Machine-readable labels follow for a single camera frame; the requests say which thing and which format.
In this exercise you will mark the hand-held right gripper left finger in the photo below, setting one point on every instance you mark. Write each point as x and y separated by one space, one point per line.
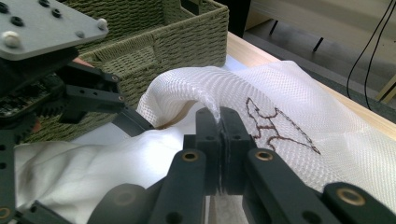
202 161

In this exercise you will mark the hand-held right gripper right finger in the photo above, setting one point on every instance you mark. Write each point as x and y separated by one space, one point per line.
239 168

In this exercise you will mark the white garment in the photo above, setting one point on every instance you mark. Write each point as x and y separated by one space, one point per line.
93 168

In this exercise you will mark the green woven basket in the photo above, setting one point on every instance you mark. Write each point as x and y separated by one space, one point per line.
174 40

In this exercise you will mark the white mesh laundry bag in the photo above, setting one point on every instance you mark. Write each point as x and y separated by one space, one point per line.
327 102

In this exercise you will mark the beige wooden cabinet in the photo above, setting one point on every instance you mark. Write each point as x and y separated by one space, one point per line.
311 18

